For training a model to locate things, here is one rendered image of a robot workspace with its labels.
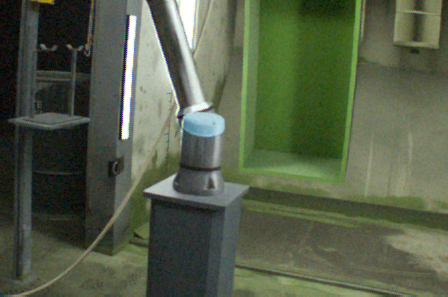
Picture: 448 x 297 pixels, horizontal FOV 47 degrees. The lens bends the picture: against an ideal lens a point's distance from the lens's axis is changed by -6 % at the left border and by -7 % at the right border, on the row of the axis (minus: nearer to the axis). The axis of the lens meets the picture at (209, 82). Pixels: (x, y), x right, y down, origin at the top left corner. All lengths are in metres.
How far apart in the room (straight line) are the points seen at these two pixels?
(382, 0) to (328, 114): 1.35
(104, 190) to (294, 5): 1.47
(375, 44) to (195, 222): 2.72
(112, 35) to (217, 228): 1.25
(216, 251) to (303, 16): 1.65
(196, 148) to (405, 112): 2.46
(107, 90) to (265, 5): 1.05
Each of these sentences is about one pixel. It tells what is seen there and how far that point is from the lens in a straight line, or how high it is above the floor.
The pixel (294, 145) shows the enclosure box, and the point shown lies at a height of 0.58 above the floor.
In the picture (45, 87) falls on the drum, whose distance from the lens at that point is 3.31.
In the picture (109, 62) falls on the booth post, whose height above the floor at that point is 1.03.
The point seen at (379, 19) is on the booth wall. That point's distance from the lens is 4.28.
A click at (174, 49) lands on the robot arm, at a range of 2.04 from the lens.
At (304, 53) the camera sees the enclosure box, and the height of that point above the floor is 1.15.
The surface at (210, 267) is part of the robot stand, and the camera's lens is 1.93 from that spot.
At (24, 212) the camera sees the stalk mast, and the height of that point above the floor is 0.34.
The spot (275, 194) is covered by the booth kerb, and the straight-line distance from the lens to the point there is 3.88.
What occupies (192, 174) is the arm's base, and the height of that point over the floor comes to 0.71.
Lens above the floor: 1.18
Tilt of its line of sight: 5 degrees down
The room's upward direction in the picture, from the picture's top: 5 degrees clockwise
